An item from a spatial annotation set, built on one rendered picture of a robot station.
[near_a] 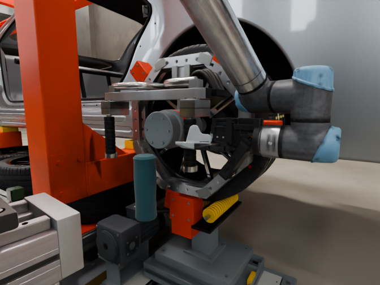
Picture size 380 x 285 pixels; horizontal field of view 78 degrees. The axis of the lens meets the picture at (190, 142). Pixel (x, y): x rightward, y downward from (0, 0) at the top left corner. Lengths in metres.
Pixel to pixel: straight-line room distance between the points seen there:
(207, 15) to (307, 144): 0.31
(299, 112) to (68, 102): 0.88
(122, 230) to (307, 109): 0.88
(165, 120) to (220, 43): 0.36
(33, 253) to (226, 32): 0.47
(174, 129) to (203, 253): 0.68
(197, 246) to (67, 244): 0.90
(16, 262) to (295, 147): 0.49
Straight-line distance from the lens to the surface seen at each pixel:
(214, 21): 0.49
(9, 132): 3.07
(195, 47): 1.01
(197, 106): 0.63
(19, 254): 0.38
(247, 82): 0.55
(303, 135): 0.52
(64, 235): 0.39
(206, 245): 1.21
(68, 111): 1.10
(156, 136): 0.81
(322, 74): 0.52
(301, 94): 0.52
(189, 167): 0.65
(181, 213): 1.00
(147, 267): 1.32
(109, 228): 1.16
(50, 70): 1.08
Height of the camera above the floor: 0.92
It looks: 8 degrees down
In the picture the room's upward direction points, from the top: straight up
